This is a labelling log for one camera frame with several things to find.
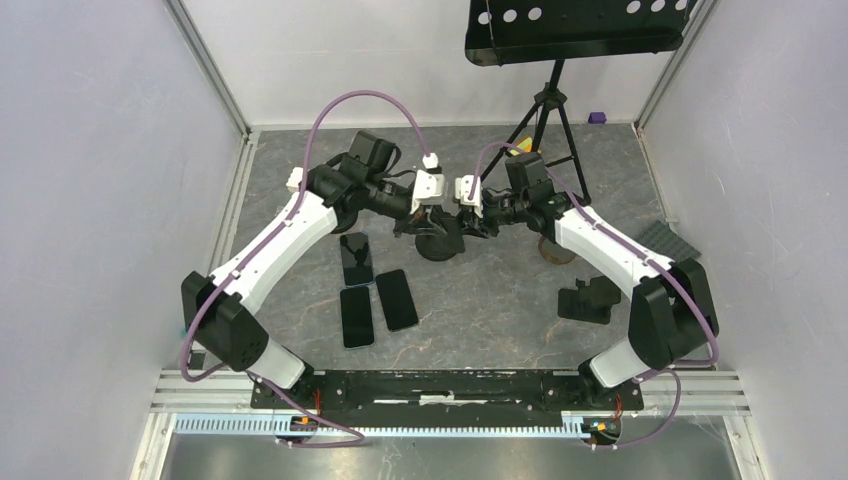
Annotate lower left black smartphone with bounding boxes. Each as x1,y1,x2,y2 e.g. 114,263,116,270
340,286,375,349

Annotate purple cable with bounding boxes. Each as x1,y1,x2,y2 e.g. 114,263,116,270
468,141,721,452
180,89,440,449

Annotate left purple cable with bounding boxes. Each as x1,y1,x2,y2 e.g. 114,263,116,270
180,89,440,449

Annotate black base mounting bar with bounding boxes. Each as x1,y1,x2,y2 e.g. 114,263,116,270
287,369,644,429

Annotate far black phone stand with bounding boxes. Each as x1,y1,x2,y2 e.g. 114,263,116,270
332,212,359,234

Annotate blue-edged black smartphone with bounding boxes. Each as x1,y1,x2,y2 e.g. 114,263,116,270
339,232,375,287

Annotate white and blue blocks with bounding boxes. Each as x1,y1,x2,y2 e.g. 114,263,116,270
286,167,304,194

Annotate purple block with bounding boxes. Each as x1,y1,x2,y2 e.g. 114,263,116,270
587,111,608,124

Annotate black square-base phone holder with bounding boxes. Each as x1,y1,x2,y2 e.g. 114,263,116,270
557,276,622,325

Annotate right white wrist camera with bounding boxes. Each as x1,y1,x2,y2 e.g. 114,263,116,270
453,174,483,218

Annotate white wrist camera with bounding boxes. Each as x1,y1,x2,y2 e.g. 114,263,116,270
453,174,483,218
410,152,446,214

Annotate black music stand tripod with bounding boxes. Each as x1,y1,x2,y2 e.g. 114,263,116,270
464,0,695,202

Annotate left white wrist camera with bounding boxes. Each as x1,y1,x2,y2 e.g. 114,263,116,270
410,152,446,214

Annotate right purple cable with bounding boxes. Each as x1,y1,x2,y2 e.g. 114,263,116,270
468,141,721,452

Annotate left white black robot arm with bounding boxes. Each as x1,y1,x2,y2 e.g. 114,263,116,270
181,130,444,408

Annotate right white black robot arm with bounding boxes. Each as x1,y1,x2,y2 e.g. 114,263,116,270
454,153,719,408

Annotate grey studded baseplate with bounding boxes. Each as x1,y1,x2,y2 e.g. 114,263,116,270
635,220,701,262

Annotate black round-base phone stand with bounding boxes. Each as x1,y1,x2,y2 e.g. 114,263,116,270
415,220,466,262

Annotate middle black smartphone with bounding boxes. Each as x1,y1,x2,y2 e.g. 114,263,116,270
376,269,419,332

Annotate orange yellow block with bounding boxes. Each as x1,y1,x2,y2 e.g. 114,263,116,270
516,136,533,152

